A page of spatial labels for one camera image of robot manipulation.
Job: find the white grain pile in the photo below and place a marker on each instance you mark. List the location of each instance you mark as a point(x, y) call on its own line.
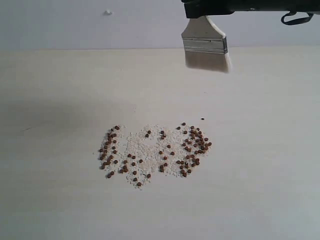
point(147, 152)

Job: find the white handled paint brush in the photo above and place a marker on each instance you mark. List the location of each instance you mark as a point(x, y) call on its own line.
point(205, 46)

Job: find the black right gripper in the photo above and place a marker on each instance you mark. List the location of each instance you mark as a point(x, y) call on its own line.
point(199, 8)

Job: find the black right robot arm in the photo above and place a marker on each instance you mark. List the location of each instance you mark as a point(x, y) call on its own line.
point(303, 6)

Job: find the brown pellet pile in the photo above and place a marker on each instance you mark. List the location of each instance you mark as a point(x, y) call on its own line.
point(155, 150)

